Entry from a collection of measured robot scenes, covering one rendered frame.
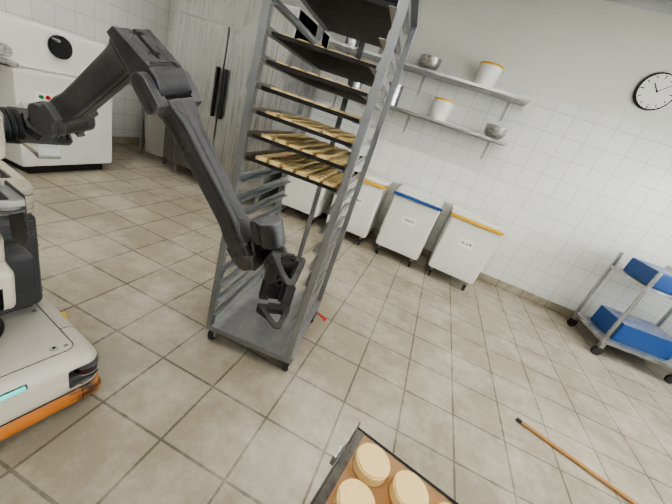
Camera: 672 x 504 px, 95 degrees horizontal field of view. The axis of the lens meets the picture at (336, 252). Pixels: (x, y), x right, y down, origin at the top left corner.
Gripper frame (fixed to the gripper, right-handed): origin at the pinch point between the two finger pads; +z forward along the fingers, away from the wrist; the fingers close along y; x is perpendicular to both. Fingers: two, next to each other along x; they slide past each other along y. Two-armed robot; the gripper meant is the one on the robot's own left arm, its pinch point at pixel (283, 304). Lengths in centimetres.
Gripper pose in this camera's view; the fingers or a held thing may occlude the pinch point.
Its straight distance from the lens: 58.3
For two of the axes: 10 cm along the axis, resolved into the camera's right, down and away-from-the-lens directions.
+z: 2.3, 4.8, -8.5
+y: -3.2, 8.6, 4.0
